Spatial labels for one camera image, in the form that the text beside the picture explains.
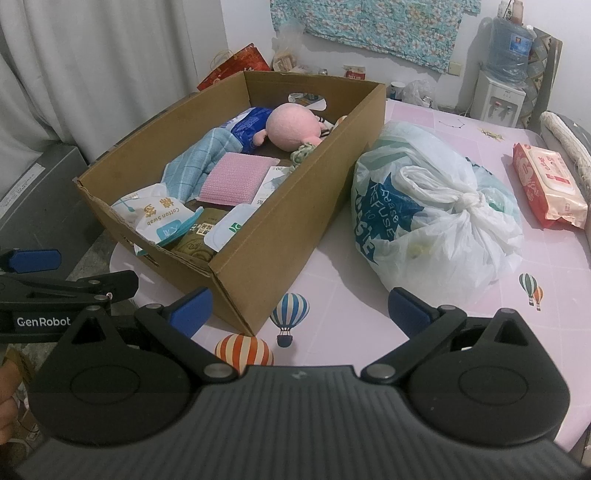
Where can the white cotton swab packet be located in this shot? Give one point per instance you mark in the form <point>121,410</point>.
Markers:
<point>152,214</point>

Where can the pink plush toy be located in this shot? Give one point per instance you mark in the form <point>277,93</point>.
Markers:
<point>291,124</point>

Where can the light blue towel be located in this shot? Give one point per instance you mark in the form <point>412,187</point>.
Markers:
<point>194,161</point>

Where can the white rolled blanket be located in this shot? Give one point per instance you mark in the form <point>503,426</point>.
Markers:
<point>565,134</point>

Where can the blue white tissue packet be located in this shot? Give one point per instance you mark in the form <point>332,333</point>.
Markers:
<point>247,129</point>

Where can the clear bag of snacks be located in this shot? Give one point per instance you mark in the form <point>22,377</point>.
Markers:
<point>286,50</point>

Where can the white blue cup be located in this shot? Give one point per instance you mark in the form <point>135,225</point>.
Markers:
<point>396,90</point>

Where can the blue white box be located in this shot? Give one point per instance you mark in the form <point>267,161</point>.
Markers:
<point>272,182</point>

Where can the wall socket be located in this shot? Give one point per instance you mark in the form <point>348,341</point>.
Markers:
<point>455,68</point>

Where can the green white knitted toy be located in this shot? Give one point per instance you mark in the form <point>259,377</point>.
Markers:
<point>302,154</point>

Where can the small orange object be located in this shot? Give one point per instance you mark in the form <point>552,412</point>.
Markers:
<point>340,121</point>

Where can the red white wet wipes pack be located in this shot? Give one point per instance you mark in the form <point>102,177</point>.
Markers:
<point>549,184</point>

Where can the crumpled white plastic bag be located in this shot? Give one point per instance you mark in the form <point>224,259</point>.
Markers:
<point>418,94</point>

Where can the large white plastic bag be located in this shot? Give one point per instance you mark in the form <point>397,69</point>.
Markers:
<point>438,207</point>

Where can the person's left hand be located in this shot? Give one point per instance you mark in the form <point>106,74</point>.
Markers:
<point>8,397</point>

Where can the red snack bag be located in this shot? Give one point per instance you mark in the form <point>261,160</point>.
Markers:
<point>235,64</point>

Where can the white curtain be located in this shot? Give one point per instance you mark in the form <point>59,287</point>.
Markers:
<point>92,60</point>

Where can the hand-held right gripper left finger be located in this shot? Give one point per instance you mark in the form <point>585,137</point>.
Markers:
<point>194,310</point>

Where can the grey upright board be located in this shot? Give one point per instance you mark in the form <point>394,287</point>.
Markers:
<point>545,78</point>

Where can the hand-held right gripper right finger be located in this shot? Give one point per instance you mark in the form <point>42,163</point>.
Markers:
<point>406,310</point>

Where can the blue floral wall cloth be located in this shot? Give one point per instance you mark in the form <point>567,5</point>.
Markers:
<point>378,27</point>

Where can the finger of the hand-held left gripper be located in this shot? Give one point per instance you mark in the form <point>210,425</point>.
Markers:
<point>37,261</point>
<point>120,281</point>

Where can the grey cabinet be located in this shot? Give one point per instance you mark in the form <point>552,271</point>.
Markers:
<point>37,198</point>

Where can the brown gold packet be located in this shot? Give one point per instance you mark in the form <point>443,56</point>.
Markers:
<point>194,240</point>

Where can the white water dispenser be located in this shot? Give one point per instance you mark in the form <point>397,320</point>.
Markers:
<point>498,99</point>

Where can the brown cardboard box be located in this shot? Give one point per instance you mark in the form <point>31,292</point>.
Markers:
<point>286,230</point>

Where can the red white packet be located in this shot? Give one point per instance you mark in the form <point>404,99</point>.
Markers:
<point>355,73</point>

